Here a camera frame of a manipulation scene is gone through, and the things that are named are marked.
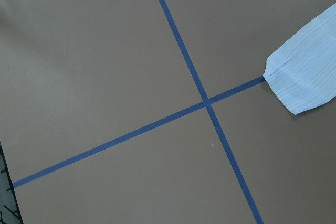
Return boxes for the light blue striped shirt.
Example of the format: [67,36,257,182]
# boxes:
[263,5,335,115]

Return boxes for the blue tape grid lines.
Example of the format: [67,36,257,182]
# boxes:
[13,0,264,223]

